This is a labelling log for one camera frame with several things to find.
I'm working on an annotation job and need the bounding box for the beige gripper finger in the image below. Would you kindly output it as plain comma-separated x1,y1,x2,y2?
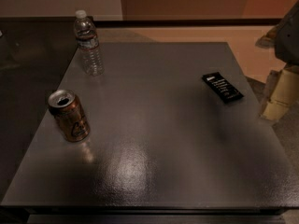
260,64,299,121

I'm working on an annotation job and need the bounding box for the black rxbar chocolate wrapper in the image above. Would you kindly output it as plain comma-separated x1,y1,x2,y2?
202,72,244,104

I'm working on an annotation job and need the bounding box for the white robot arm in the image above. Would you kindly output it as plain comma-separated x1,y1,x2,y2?
256,1,299,121

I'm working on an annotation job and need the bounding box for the orange soda can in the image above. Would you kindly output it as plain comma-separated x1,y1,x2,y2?
48,90,90,142

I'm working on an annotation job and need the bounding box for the clear plastic water bottle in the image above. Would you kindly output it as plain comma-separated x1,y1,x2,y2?
74,10,105,77

